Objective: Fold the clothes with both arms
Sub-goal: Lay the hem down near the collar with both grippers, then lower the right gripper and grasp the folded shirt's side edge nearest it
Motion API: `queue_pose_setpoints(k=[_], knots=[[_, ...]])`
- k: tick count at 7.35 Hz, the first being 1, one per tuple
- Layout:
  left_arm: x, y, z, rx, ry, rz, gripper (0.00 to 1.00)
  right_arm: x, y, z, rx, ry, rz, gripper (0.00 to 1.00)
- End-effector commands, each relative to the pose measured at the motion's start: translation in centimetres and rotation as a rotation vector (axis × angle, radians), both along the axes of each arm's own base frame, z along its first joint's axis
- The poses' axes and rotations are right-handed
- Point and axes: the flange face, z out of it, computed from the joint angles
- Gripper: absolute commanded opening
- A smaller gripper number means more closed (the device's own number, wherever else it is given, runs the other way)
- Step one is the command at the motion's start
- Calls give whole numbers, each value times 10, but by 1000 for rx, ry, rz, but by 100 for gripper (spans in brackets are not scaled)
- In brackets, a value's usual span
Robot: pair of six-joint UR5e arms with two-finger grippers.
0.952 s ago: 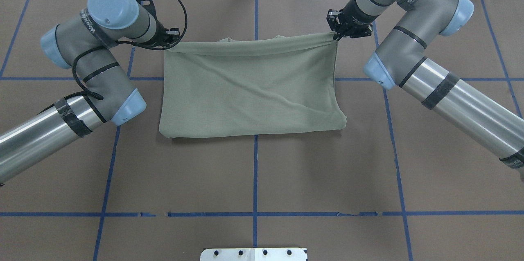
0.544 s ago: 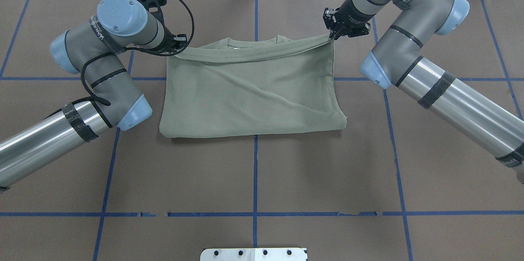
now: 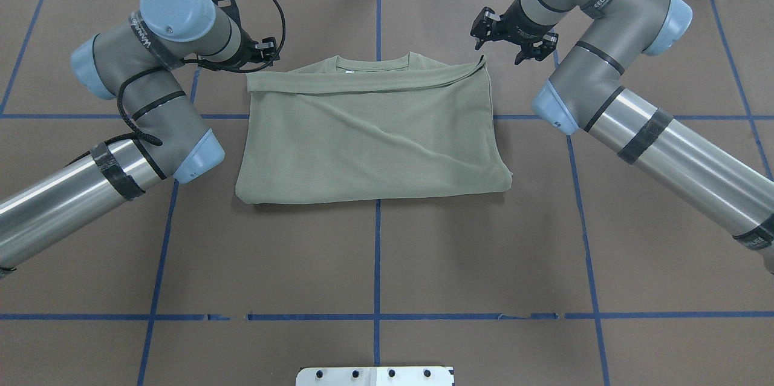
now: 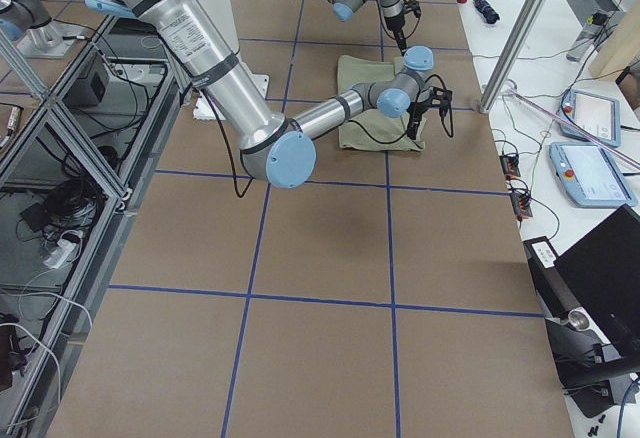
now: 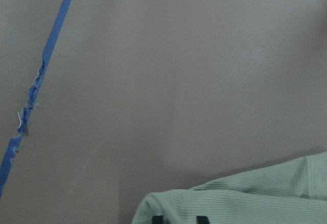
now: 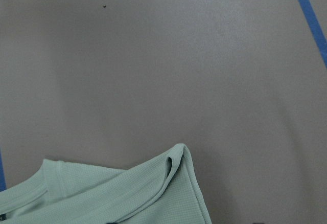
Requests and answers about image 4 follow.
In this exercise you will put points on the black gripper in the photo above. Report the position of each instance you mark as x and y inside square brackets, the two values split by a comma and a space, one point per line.
[417, 111]
[394, 24]

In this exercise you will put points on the olive green long-sleeve shirt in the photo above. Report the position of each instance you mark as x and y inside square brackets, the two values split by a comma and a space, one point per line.
[372, 130]

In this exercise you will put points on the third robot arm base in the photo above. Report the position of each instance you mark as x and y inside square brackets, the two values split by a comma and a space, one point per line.
[29, 23]

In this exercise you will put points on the folded dark blue umbrella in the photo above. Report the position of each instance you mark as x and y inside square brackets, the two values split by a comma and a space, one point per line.
[487, 12]

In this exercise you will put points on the orange electronics board far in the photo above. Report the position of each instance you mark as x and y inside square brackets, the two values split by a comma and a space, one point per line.
[510, 166]

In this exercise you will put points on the orange electronics board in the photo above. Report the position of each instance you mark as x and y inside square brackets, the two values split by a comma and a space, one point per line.
[521, 203]
[510, 166]

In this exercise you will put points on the orange electronics board near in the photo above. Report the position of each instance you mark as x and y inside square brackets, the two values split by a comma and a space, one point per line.
[521, 203]

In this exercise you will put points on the reacher grabber stick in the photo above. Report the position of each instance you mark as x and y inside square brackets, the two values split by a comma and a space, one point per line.
[511, 91]

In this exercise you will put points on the near blue teach pendant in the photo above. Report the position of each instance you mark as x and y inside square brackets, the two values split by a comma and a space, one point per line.
[589, 176]

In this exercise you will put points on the blue teach pendant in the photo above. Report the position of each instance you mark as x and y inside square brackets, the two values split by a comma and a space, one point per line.
[599, 115]
[589, 176]

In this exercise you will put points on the far blue teach pendant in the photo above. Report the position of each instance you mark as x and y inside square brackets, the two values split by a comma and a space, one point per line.
[599, 115]

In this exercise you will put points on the black power adapter box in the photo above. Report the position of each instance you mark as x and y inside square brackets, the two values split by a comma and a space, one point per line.
[555, 294]

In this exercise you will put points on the black monitor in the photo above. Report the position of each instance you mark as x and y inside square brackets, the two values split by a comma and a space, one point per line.
[602, 272]

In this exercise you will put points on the silver metal cup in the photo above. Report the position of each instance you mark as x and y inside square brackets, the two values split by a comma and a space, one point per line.
[578, 320]

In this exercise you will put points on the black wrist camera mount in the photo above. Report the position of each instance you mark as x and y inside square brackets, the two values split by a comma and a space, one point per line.
[412, 7]
[441, 99]

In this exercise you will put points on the aluminium frame post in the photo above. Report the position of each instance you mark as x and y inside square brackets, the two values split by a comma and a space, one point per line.
[508, 57]

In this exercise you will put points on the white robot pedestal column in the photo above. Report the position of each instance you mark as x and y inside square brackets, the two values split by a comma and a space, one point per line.
[235, 33]

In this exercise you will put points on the aluminium side frame rail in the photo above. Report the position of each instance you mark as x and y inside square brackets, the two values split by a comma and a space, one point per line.
[73, 177]

